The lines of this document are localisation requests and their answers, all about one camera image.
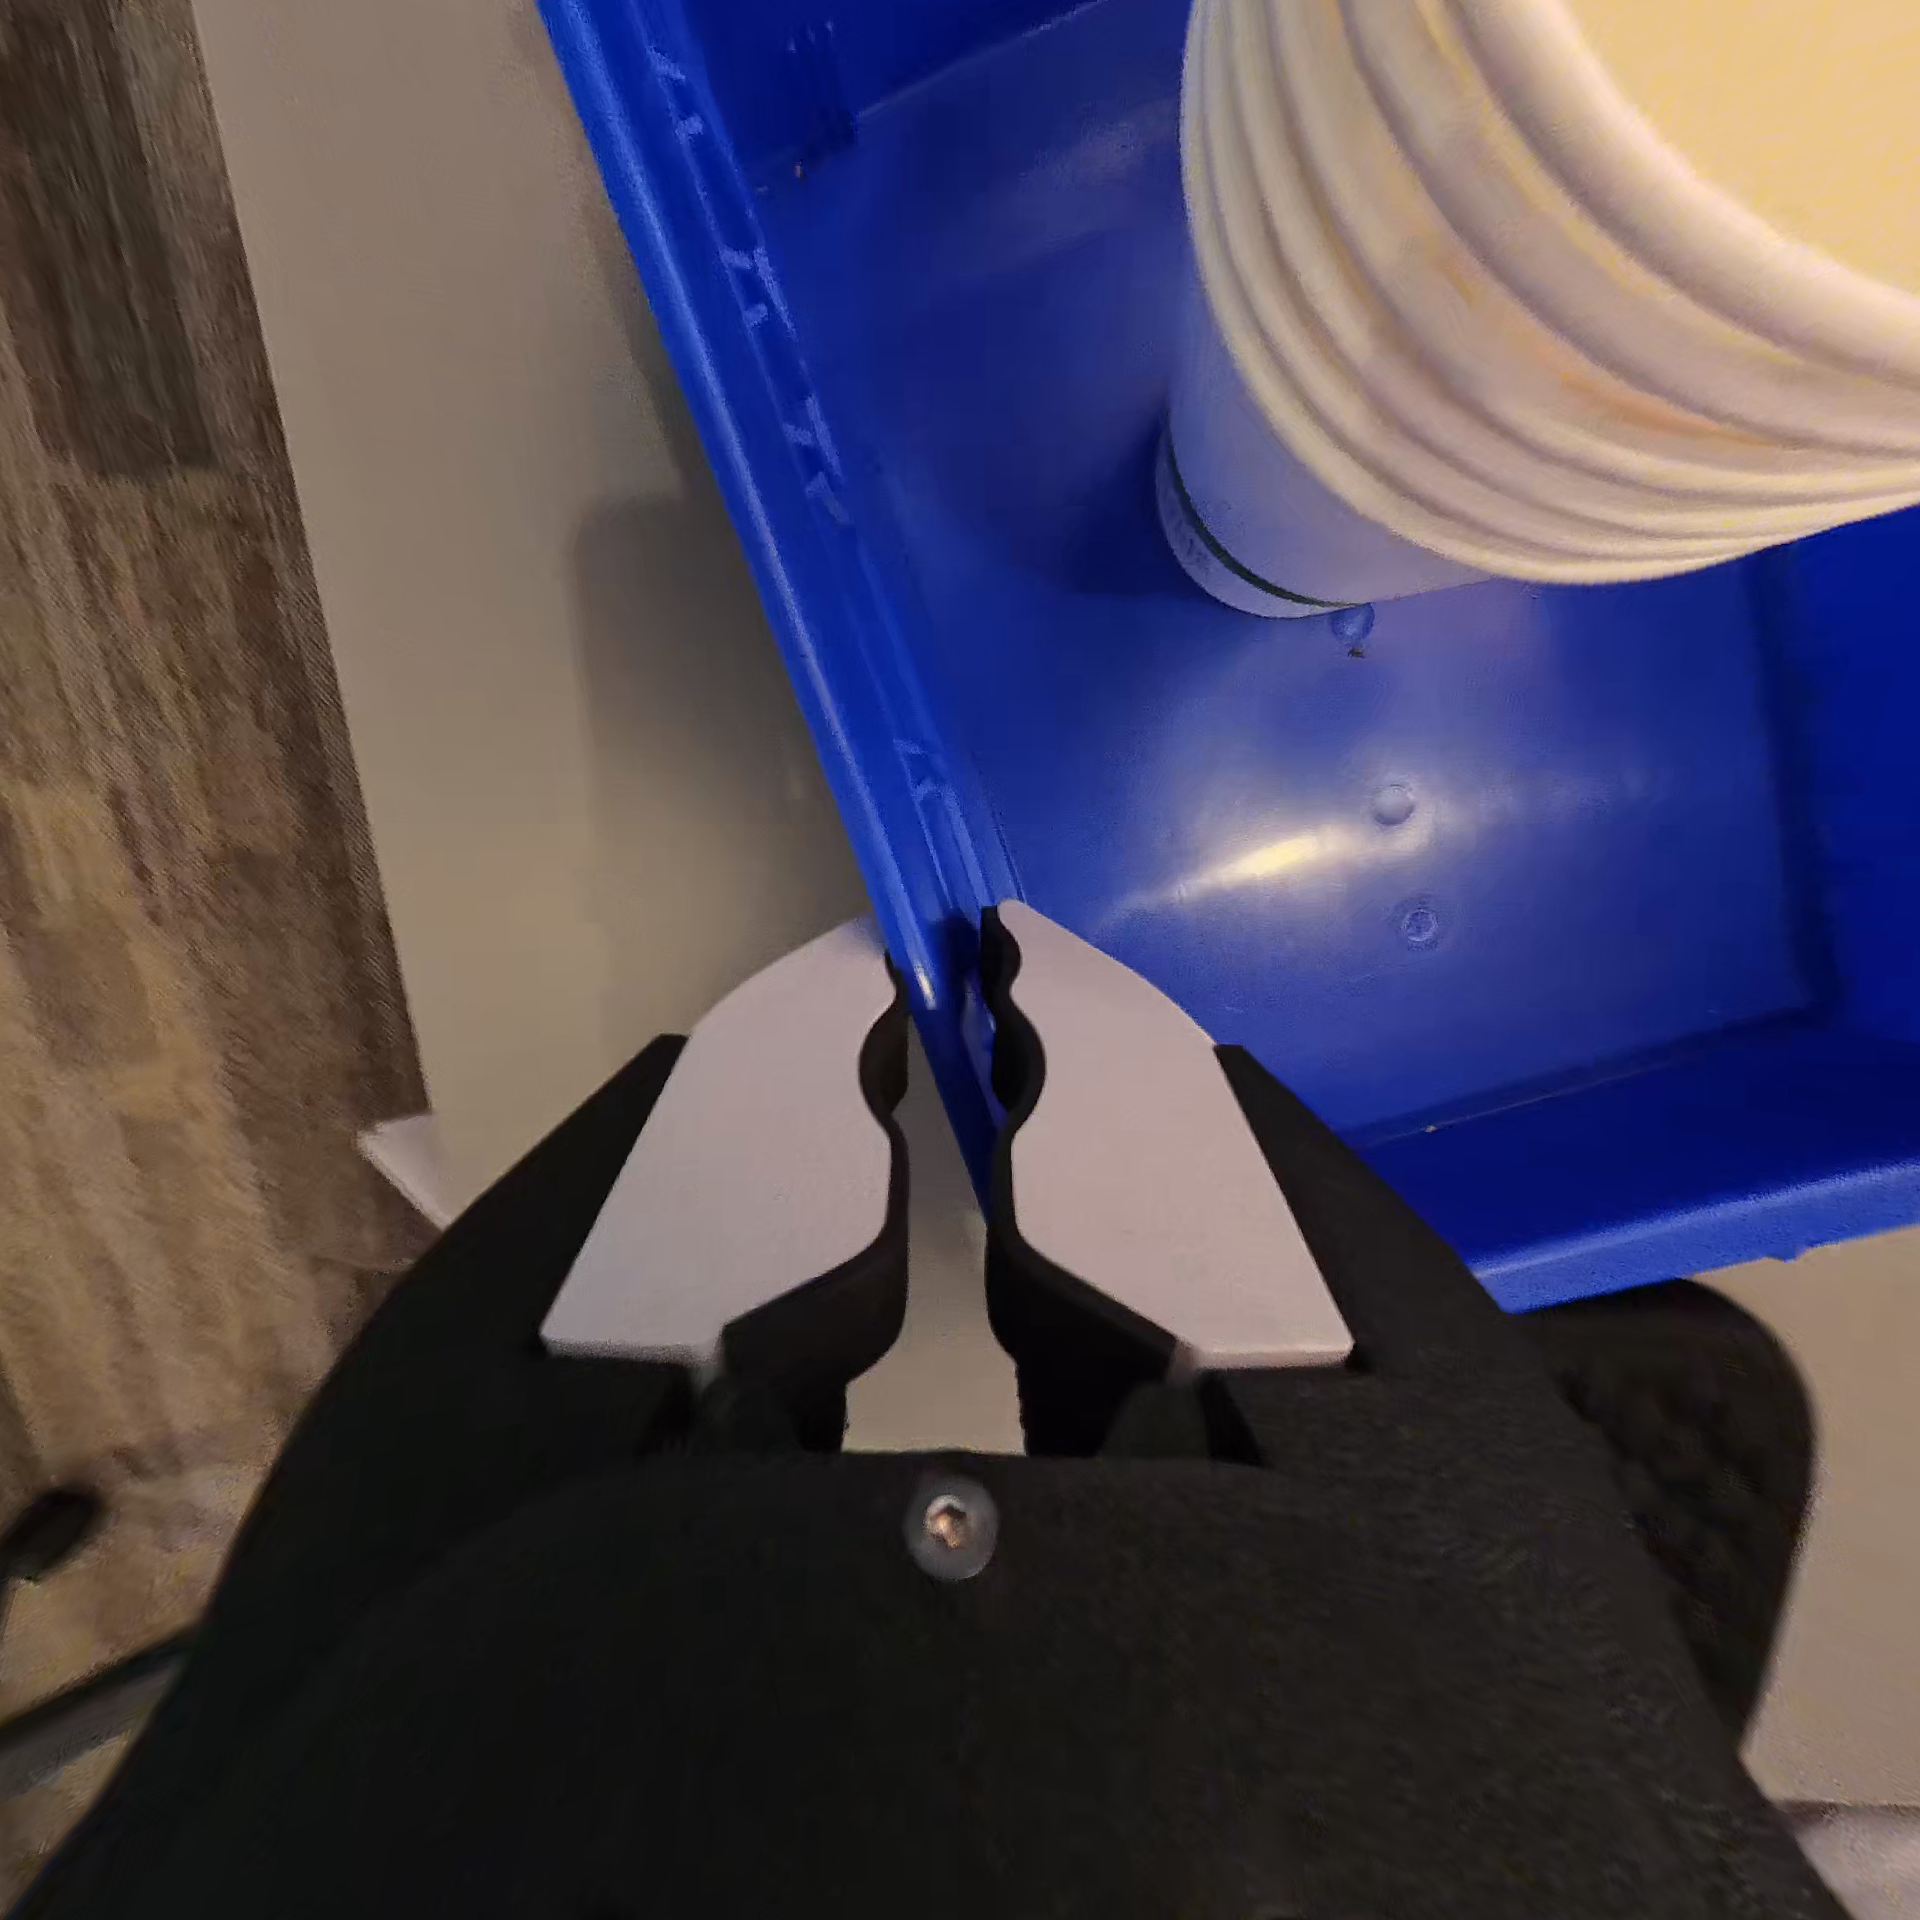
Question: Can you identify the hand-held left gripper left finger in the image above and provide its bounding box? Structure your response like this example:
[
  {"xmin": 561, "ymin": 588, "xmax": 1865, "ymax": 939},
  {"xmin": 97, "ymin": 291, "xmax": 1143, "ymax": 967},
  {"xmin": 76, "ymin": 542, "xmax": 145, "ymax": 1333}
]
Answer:
[{"xmin": 543, "ymin": 917, "xmax": 915, "ymax": 1415}]

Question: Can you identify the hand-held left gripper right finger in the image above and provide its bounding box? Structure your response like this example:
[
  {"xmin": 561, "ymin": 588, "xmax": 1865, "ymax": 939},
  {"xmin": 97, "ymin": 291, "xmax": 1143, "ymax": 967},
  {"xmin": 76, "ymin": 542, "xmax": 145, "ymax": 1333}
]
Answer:
[{"xmin": 975, "ymin": 898, "xmax": 1359, "ymax": 1420}]

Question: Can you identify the blue plastic bin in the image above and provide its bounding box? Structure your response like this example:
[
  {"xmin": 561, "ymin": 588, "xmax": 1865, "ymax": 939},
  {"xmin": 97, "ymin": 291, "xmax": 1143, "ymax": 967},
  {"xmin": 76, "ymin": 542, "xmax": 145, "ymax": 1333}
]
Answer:
[{"xmin": 536, "ymin": 0, "xmax": 1920, "ymax": 1318}]

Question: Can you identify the black wrist rest pad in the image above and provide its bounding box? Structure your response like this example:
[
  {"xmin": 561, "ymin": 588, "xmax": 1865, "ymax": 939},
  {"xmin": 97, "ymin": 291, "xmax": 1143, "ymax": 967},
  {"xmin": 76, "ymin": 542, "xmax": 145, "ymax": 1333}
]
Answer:
[{"xmin": 1528, "ymin": 1284, "xmax": 1821, "ymax": 1749}]

